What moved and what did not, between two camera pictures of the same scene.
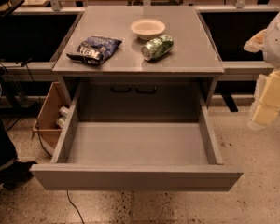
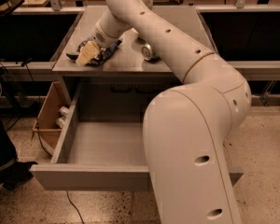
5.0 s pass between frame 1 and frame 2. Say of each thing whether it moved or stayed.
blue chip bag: stayed
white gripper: moved
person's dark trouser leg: stayed
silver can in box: stayed
